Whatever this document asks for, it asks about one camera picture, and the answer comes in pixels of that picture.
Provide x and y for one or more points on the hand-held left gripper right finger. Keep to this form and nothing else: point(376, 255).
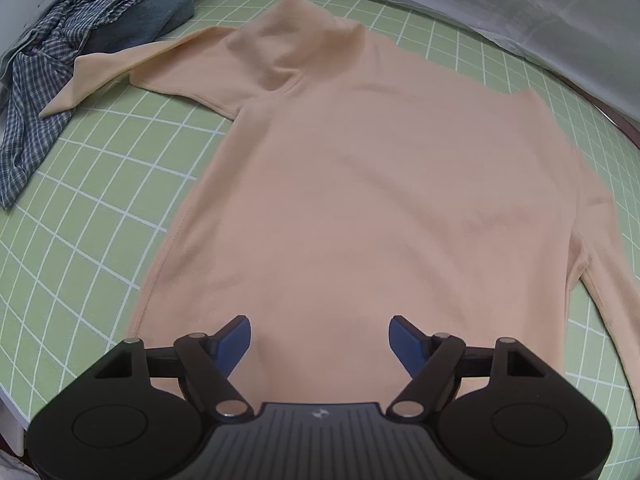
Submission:
point(404, 341)

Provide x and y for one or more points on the pink bed rail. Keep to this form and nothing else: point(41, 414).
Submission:
point(625, 127)

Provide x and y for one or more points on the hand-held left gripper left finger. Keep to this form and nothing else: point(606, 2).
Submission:
point(234, 341)

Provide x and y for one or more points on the blue plaid shirt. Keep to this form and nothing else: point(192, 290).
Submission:
point(30, 125)

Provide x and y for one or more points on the blue denim garment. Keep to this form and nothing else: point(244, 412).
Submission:
point(150, 15)

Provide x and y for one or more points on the peach long-sleeve sweater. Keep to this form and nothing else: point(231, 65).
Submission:
point(375, 185)

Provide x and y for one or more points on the green checked bed sheet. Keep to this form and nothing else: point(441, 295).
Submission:
point(100, 220)

